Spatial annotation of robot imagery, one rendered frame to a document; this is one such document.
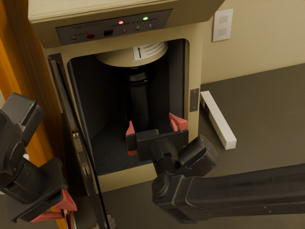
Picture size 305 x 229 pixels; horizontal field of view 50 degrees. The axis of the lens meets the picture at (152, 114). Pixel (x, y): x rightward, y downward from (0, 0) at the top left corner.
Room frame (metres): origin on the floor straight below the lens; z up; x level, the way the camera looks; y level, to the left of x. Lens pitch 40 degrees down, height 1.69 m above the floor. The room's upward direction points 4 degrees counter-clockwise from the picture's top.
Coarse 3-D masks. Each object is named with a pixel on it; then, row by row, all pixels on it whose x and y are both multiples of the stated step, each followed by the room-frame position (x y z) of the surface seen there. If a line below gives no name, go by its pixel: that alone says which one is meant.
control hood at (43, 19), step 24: (48, 0) 0.51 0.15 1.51; (72, 0) 0.50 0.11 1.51; (96, 0) 0.50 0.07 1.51; (120, 0) 0.49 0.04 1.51; (144, 0) 0.49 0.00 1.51; (168, 0) 0.50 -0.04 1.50; (192, 0) 0.52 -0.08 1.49; (216, 0) 0.54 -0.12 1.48; (48, 24) 0.47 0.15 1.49; (72, 24) 0.49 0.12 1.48; (168, 24) 0.58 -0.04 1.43; (48, 48) 0.54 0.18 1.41
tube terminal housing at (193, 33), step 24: (192, 24) 0.63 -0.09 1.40; (72, 48) 0.58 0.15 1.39; (96, 48) 0.59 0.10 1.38; (120, 48) 0.60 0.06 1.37; (192, 48) 0.63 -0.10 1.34; (192, 72) 0.63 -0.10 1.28; (72, 96) 0.57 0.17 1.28; (192, 120) 0.64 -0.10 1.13; (144, 168) 0.60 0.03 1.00; (96, 192) 0.57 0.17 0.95
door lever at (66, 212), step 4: (64, 212) 0.34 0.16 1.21; (68, 212) 0.33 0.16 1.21; (72, 212) 0.34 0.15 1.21; (64, 216) 0.33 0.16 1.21; (68, 216) 0.33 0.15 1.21; (72, 216) 0.33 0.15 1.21; (68, 220) 0.32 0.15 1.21; (72, 220) 0.32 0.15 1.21; (68, 224) 0.31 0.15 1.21; (72, 224) 0.31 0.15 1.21; (96, 224) 0.31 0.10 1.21; (68, 228) 0.30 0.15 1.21; (72, 228) 0.30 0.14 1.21; (76, 228) 0.30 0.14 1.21; (88, 228) 0.30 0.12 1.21; (92, 228) 0.30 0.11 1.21; (96, 228) 0.30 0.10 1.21
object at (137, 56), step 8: (128, 48) 0.63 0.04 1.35; (136, 48) 0.63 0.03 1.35; (144, 48) 0.64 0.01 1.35; (152, 48) 0.65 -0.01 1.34; (160, 48) 0.66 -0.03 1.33; (96, 56) 0.66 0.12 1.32; (104, 56) 0.64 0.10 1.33; (112, 56) 0.63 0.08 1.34; (120, 56) 0.63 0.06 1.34; (128, 56) 0.63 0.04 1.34; (136, 56) 0.63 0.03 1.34; (144, 56) 0.63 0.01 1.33; (152, 56) 0.64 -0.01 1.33; (160, 56) 0.65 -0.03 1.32; (112, 64) 0.63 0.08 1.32; (120, 64) 0.62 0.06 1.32; (128, 64) 0.62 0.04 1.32; (136, 64) 0.62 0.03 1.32; (144, 64) 0.62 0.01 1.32
